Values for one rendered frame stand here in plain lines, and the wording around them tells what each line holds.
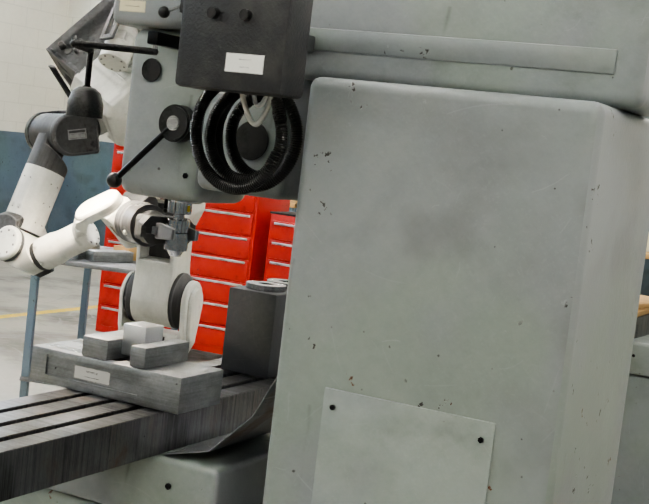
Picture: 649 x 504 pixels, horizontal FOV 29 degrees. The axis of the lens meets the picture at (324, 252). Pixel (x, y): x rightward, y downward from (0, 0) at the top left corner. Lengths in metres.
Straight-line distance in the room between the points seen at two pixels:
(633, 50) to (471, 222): 0.37
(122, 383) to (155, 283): 0.79
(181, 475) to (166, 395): 0.15
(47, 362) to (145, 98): 0.55
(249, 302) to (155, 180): 0.48
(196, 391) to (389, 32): 0.76
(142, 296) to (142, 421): 0.91
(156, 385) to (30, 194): 0.65
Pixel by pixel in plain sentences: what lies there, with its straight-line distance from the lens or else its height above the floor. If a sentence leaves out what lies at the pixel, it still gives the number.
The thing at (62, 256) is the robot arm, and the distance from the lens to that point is 2.74.
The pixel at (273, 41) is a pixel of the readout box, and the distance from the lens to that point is 1.98.
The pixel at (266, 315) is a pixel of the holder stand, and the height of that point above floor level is 1.06.
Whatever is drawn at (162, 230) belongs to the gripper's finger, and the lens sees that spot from 2.48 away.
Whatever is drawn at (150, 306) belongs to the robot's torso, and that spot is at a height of 1.00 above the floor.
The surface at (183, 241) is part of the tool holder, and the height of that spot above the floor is 1.23.
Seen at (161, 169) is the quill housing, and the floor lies 1.37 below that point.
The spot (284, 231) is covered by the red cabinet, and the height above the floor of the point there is 0.90.
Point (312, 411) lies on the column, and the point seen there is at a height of 1.00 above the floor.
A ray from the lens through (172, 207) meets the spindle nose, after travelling 2.47.
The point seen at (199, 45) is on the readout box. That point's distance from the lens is 2.05.
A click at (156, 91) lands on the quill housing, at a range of 2.41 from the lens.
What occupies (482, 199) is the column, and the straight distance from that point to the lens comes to 1.97.
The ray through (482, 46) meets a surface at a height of 1.64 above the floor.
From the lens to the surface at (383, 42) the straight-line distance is 2.18.
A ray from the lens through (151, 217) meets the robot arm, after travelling 2.50.
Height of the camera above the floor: 1.45
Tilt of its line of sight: 5 degrees down
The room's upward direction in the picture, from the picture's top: 7 degrees clockwise
